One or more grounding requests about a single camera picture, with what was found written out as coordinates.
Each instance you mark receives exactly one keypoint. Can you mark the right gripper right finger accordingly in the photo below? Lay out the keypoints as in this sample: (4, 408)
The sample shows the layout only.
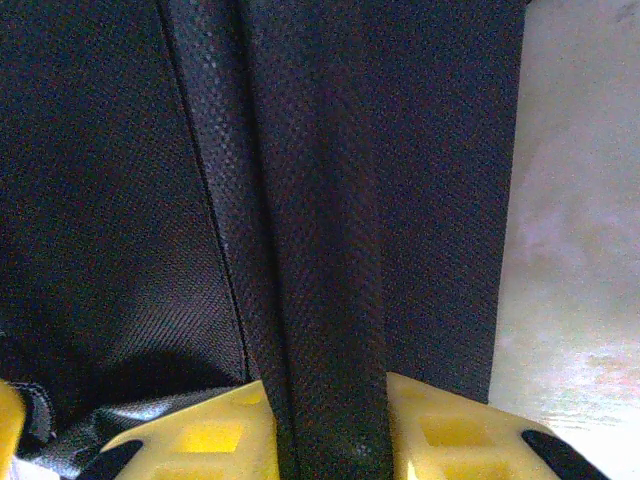
(475, 440)

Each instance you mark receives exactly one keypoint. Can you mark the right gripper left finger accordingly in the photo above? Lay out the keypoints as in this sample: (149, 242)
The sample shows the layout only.
(200, 440)

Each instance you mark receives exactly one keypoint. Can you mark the black backpack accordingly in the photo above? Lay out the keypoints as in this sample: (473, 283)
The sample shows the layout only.
(150, 150)

